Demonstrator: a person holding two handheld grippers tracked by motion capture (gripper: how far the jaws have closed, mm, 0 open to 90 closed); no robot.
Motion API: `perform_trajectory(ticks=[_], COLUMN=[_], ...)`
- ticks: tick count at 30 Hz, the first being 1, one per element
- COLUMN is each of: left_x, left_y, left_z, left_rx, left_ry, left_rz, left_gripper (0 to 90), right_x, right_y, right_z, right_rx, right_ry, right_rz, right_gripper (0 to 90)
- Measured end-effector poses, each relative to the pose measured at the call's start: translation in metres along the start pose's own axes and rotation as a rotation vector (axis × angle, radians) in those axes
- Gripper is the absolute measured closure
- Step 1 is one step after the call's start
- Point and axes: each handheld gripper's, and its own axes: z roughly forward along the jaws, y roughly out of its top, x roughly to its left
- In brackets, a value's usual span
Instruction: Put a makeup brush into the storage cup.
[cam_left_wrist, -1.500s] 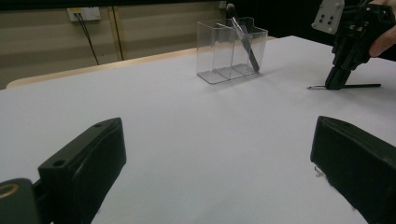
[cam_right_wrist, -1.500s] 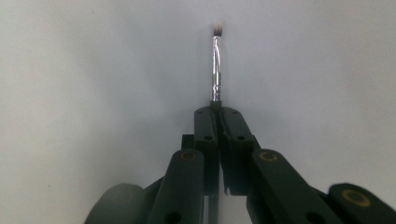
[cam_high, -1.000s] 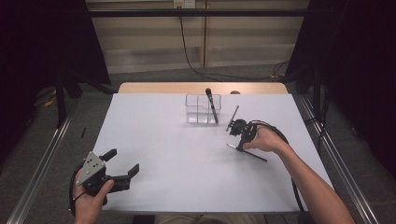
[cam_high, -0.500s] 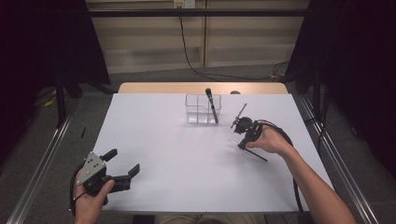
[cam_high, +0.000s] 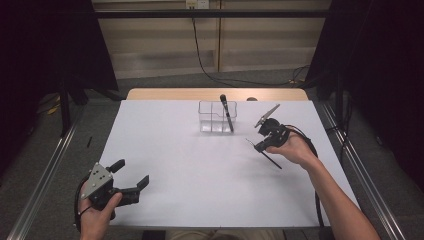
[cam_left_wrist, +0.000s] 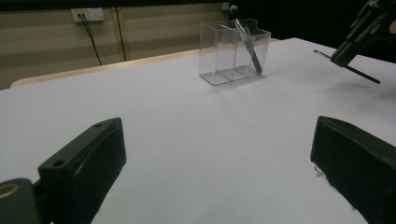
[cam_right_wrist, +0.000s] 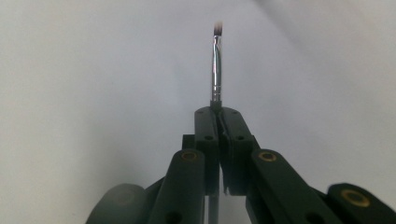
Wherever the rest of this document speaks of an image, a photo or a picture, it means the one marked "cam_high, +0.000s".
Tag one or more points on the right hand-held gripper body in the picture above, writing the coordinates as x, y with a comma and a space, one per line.
276, 133

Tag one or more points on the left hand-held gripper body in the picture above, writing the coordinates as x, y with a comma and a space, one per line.
98, 180

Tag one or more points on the thick black makeup brush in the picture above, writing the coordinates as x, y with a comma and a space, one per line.
226, 110

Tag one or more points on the clear plastic organizer box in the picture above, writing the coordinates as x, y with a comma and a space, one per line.
213, 116

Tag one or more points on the person's right hand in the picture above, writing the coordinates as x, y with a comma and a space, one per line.
296, 150

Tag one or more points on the person's left hand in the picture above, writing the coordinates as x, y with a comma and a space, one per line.
96, 221

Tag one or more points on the small black stick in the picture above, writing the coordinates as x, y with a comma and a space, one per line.
89, 141

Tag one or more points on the black metal stand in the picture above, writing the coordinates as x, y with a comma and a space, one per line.
65, 110

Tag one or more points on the black curtain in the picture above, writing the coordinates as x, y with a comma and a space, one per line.
383, 66
40, 50

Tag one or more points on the metal floor rail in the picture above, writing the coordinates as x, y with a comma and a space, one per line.
43, 180
366, 173

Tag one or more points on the black horizontal frame bar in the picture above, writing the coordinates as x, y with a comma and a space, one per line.
206, 13

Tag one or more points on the white wall outlet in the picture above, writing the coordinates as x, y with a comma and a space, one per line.
197, 3

